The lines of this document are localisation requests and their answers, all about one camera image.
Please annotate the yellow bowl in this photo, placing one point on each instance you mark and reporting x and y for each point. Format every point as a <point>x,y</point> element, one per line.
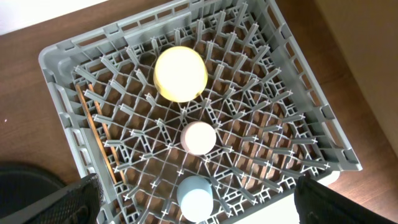
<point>180,74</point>

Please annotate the wooden chopstick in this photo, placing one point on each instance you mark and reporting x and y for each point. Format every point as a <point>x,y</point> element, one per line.
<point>108,136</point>
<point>93,128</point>

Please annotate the light blue cup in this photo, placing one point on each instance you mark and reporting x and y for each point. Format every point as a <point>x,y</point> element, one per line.
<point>195,198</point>

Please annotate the pink cup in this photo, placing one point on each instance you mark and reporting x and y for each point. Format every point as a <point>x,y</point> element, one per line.
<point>198,138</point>

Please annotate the round black tray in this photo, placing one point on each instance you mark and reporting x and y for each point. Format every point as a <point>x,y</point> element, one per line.
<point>23,184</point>

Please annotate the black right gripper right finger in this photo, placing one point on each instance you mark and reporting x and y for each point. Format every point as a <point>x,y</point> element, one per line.
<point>317,204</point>

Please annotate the grey plastic dishwasher rack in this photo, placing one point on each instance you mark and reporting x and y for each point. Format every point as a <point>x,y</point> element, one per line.
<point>273,123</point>

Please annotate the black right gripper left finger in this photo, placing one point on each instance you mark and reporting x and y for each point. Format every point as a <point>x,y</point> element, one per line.
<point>79,202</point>

